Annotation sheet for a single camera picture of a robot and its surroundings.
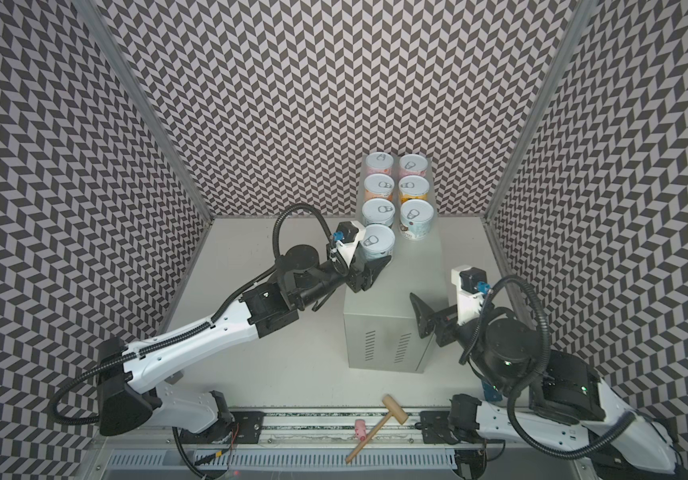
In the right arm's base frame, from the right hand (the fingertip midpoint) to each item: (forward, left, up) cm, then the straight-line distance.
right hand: (433, 299), depth 57 cm
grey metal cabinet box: (+9, +8, -33) cm, 35 cm away
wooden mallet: (-13, +6, -34) cm, 37 cm away
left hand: (+12, +10, +1) cm, 15 cm away
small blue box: (-9, -20, -36) cm, 42 cm away
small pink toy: (-17, +15, -32) cm, 39 cm away
